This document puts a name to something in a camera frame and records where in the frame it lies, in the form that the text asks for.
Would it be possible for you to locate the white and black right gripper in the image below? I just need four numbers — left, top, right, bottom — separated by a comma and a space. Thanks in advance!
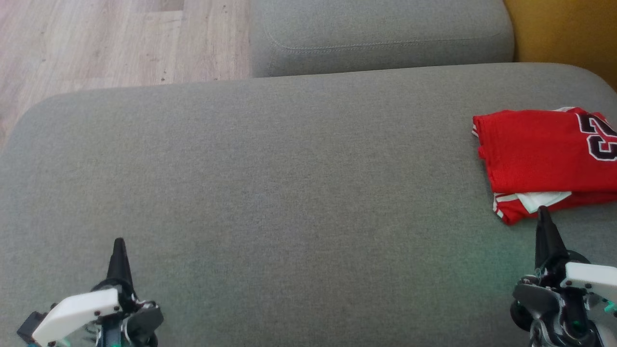
510, 206, 617, 347

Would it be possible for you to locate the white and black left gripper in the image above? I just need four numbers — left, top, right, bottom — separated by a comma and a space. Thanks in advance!
31, 238, 164, 347

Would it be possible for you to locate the red garment with white trim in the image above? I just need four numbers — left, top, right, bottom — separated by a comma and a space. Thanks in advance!
493, 190, 617, 226

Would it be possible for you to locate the red jersey with black lettering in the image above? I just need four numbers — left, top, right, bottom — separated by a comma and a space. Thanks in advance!
472, 107, 617, 196

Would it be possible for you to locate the large grey ottoman seat cushion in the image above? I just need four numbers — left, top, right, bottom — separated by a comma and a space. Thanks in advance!
0, 63, 617, 347

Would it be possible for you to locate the long yellow sofa back cushion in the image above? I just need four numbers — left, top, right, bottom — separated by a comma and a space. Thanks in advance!
503, 0, 617, 90

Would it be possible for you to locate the wide grey sofa seat cushion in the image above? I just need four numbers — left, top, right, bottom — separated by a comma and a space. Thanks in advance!
249, 0, 515, 78

